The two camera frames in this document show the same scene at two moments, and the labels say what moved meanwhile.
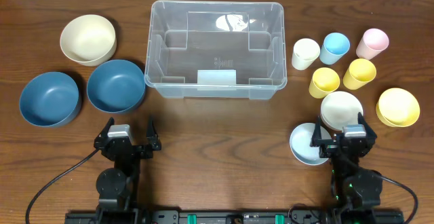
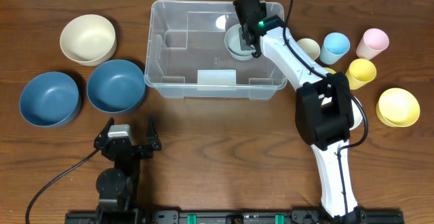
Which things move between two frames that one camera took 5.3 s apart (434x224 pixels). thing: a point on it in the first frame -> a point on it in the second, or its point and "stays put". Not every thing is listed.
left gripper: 136,148 stays put
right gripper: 329,146 -> 246,42
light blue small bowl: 300,144 -> 233,45
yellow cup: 360,72 stays put
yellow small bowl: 397,108 stays put
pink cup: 373,41 stays put
